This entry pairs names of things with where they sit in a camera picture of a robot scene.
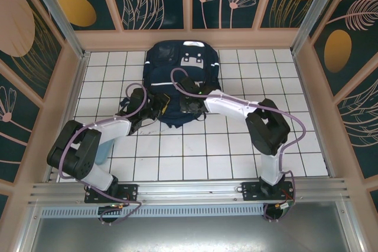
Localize grey metal sheet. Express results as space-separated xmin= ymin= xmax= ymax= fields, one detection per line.
xmin=17 ymin=204 xmax=364 ymax=252

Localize gold oval feather wall panel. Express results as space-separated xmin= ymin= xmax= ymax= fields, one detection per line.
xmin=44 ymin=0 xmax=116 ymax=31
xmin=312 ymin=0 xmax=378 ymax=97

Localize navy blue backpack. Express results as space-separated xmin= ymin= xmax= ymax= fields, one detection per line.
xmin=119 ymin=40 xmax=221 ymax=129

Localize feather outline wall panel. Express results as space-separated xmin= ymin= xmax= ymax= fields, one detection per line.
xmin=336 ymin=70 xmax=378 ymax=178

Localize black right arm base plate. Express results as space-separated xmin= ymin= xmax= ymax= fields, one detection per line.
xmin=241 ymin=178 xmax=296 ymax=203

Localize aluminium side rail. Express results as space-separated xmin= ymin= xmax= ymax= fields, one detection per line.
xmin=291 ymin=53 xmax=336 ymax=178
xmin=44 ymin=53 xmax=91 ymax=182

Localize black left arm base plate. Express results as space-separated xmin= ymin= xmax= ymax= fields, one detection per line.
xmin=84 ymin=178 xmax=139 ymax=204

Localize grey slotted cable duct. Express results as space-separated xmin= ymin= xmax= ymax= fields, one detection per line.
xmin=40 ymin=206 xmax=266 ymax=218

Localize blue pencil case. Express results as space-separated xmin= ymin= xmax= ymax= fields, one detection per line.
xmin=93 ymin=141 xmax=115 ymax=165

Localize black gold wall art panels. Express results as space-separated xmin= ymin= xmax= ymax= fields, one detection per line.
xmin=0 ymin=0 xmax=64 ymax=101

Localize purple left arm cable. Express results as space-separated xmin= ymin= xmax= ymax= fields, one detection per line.
xmin=60 ymin=82 xmax=148 ymax=227

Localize aluminium mounting rail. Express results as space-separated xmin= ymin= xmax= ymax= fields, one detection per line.
xmin=28 ymin=178 xmax=351 ymax=205

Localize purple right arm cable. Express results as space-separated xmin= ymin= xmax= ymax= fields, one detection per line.
xmin=170 ymin=68 xmax=308 ymax=223

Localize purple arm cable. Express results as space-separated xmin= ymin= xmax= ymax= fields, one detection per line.
xmin=60 ymin=82 xmax=148 ymax=227
xmin=170 ymin=68 xmax=308 ymax=223

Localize aluminium corner post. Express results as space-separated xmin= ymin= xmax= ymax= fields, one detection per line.
xmin=291 ymin=0 xmax=346 ymax=55
xmin=23 ymin=0 xmax=89 ymax=58

